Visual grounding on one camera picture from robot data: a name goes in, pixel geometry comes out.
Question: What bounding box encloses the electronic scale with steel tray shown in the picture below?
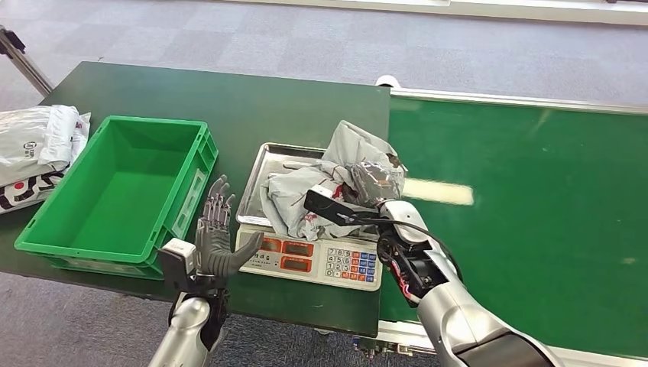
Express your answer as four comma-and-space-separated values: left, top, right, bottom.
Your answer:
235, 142, 392, 292

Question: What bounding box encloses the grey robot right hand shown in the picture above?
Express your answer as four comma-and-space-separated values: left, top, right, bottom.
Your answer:
349, 161, 404, 208

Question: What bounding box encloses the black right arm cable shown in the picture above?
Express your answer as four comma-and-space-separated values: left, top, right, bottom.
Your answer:
377, 216, 462, 282

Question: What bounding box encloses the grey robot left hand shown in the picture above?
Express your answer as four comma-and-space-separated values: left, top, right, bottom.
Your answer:
194, 175, 264, 278

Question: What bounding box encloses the metal stand leg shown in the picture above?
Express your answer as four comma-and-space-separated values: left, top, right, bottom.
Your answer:
0, 25, 56, 97

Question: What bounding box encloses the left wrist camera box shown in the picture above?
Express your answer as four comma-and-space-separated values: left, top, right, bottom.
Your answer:
157, 238, 198, 294

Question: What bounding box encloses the black and white mailer bag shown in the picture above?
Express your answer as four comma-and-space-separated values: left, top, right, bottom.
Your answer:
0, 169, 66, 214

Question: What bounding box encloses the white plastic mailer bag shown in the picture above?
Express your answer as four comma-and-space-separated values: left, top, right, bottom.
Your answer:
0, 105, 92, 187

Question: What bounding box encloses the green conveyor belt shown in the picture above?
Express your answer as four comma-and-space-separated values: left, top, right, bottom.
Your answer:
377, 76, 648, 367

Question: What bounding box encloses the grey package with red print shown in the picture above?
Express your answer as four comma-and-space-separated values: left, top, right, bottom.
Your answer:
259, 119, 407, 242

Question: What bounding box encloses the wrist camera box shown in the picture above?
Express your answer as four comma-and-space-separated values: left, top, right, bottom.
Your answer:
303, 190, 381, 227
157, 238, 198, 294

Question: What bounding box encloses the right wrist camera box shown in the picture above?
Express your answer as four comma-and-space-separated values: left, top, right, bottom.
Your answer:
303, 190, 381, 227

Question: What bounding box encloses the green plastic crate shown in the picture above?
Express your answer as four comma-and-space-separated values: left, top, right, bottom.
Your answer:
14, 115, 219, 281

